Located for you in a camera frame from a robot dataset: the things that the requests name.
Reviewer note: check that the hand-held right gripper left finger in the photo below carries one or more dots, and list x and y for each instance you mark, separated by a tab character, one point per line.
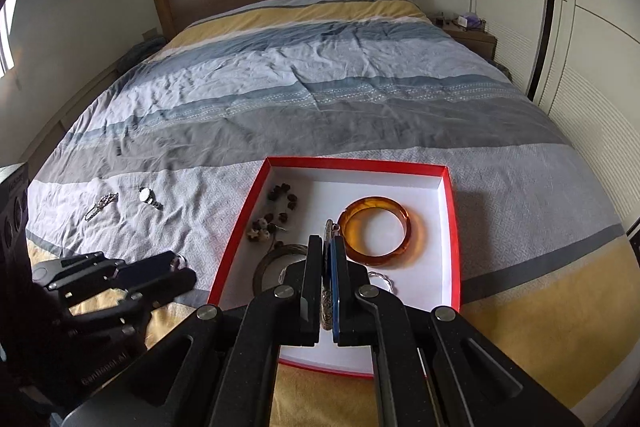
312	292

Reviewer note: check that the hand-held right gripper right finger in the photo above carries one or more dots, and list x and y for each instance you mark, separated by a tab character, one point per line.
339	292

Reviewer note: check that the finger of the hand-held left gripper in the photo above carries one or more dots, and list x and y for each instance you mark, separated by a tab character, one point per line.
150	264
165	285

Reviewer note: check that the large engraved silver bangle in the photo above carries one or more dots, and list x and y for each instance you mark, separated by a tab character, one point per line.
327	307

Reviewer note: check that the dark brown bangle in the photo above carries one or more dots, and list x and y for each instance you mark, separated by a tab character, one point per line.
260	271

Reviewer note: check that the orange amber bangle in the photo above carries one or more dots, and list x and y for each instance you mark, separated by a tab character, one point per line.
372	203

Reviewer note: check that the red jewelry box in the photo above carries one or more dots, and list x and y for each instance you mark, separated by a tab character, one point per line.
350	187

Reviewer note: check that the grey cloth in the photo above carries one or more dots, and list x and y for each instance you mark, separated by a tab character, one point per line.
142	52

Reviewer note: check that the window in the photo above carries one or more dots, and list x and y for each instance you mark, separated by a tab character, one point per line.
6	32

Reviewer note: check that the wooden nightstand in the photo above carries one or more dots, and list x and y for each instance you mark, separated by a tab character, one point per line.
475	41

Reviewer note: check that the small white purple object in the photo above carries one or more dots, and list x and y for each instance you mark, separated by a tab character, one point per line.
471	22

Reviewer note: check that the white wardrobe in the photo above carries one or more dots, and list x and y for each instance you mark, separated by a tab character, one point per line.
575	32

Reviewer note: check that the beige wall socket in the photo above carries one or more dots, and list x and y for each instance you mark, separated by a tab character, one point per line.
149	32

